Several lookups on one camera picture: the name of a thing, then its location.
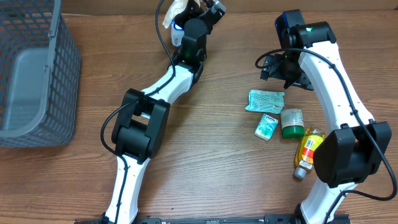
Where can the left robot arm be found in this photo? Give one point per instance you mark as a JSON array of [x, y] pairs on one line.
[[141, 120]]

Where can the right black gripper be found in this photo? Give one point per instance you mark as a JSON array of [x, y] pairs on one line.
[[277, 66]]

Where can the white barcode scanner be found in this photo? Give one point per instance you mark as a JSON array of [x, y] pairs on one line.
[[176, 34]]

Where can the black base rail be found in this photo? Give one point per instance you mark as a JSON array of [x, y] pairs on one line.
[[211, 221]]

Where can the yellow tea bottle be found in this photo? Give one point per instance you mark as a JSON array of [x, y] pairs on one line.
[[304, 158]]

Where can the green lidded white jar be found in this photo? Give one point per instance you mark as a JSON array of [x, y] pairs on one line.
[[292, 123]]

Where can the brown snack bag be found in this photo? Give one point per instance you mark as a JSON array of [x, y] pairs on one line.
[[177, 7]]

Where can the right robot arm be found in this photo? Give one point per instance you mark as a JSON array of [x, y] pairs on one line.
[[355, 143]]

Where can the teal wet wipes pack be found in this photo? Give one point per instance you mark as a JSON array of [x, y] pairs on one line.
[[265, 101]]

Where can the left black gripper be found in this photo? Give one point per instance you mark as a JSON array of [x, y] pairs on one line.
[[193, 12]]

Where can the teal Kleenex tissue pack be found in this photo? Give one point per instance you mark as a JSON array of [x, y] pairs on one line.
[[266, 127]]

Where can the grey plastic mesh basket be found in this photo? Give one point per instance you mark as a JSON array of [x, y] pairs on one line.
[[40, 75]]

